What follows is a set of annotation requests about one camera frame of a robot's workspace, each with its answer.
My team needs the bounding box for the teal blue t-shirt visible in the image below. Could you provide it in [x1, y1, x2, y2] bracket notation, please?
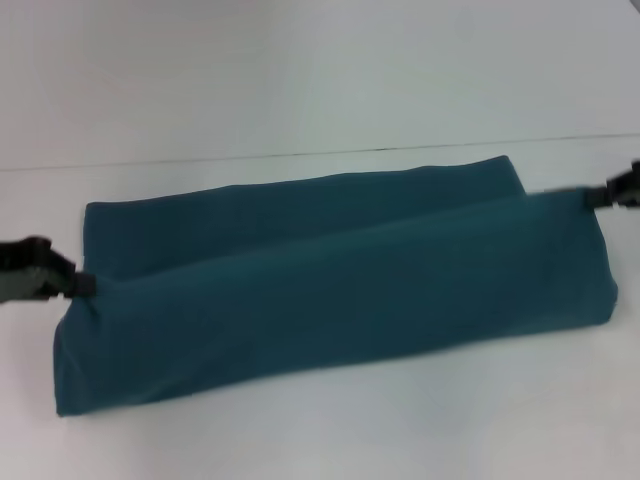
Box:
[52, 154, 621, 419]

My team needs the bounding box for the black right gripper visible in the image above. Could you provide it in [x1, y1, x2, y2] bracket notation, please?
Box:
[582, 159, 640, 211]

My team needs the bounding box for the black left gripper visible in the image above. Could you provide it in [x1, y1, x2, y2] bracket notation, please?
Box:
[0, 236, 99, 306]

